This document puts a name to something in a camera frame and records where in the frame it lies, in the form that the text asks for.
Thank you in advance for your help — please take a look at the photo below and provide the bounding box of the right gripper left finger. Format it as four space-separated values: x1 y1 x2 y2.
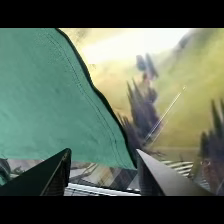
0 147 73 197

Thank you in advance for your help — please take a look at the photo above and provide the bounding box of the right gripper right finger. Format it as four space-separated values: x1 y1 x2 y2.
135 148 215 197

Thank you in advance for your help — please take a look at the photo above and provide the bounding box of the green garment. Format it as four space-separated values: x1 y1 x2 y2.
0 28 138 171

